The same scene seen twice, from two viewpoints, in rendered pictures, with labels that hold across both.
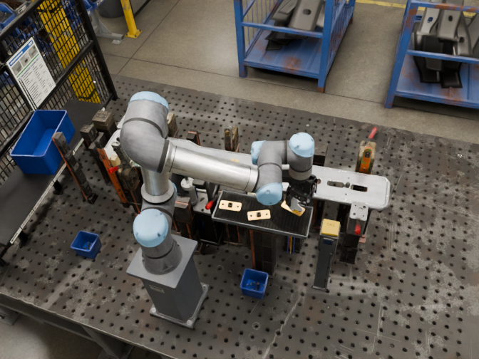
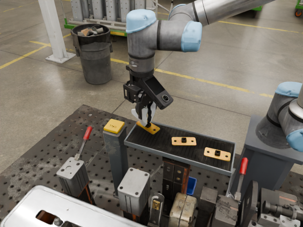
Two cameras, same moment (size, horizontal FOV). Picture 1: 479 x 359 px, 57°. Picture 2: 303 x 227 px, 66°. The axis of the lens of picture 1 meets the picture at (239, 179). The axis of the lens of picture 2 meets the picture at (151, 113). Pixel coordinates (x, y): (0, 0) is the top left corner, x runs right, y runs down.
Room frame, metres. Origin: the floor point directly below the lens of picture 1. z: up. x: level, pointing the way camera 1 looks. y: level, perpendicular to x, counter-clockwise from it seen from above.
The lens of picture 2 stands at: (1.53, -0.16, 1.75)
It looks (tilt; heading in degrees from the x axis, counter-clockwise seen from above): 39 degrees down; 181
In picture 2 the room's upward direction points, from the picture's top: straight up
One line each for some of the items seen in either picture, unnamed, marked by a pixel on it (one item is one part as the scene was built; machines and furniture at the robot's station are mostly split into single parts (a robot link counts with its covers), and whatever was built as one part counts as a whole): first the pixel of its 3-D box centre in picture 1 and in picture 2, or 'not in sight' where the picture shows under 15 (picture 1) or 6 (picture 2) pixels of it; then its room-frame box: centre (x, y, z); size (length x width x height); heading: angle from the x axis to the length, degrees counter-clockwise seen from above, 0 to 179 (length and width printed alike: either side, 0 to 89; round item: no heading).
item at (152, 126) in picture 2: (293, 206); (147, 124); (0.93, -0.19, 1.22); 0.08 x 0.04 x 0.01; 49
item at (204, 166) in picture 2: (262, 214); (179, 143); (0.95, -0.07, 1.16); 0.37 x 0.14 x 0.02; 70
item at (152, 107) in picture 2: (296, 206); (146, 109); (0.90, -0.19, 1.26); 0.06 x 0.03 x 0.09; 49
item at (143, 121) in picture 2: not in sight; (138, 114); (0.93, -0.22, 1.26); 0.06 x 0.03 x 0.09; 49
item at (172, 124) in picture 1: (173, 140); not in sight; (1.68, 0.33, 0.87); 0.12 x 0.09 x 0.35; 160
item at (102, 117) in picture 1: (111, 139); not in sight; (1.73, 0.67, 0.88); 0.08 x 0.08 x 0.36; 70
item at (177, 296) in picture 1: (172, 280); (260, 166); (0.84, 0.32, 0.90); 0.21 x 0.21 x 0.40; 65
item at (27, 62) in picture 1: (31, 74); not in sight; (1.80, 0.94, 1.30); 0.23 x 0.02 x 0.31; 160
